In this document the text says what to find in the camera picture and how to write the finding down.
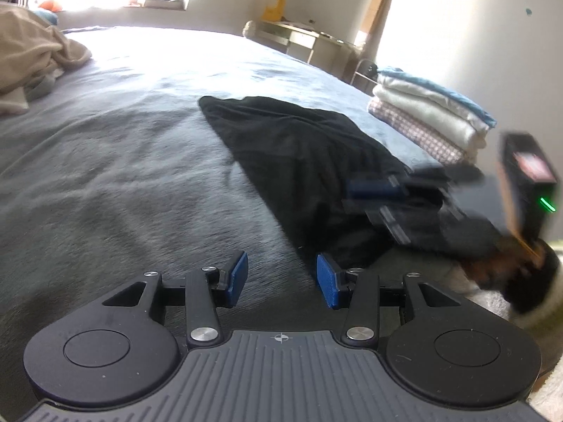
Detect white low cabinet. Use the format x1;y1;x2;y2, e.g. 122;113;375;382
242;20;358;78

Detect blue duvet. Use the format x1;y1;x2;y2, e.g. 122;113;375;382
32;8;58;26

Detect grey bed blanket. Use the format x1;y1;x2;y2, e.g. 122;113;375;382
1;27;432;421

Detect cardboard sheet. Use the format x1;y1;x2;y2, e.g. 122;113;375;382
357;0;392;60

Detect yellow box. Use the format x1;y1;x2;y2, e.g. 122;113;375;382
261;0;286;23

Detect beige clothes pile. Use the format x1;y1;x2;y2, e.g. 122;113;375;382
1;3;91;115

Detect person right hand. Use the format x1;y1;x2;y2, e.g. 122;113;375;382
451;238;547;292

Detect orange item on sill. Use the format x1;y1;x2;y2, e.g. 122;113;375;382
39;0;62;12

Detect folded clothes stack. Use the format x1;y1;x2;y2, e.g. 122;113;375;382
368;69;497;165

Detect black t-shirt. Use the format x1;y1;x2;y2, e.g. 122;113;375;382
197;95;446;274

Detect metal shoe rack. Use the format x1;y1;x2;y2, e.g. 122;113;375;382
350;59;378;96

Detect clothes on window sill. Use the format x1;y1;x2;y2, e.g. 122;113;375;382
143;0;186;11

